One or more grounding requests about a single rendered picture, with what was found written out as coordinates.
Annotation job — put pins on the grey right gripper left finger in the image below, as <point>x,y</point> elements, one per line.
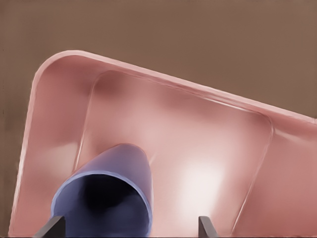
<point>50,226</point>

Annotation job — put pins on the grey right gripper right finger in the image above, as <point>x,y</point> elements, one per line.
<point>206,226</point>

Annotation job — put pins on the pink plastic box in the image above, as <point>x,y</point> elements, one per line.
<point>188,129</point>

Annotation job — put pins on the purple cup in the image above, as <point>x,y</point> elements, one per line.
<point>128,168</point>

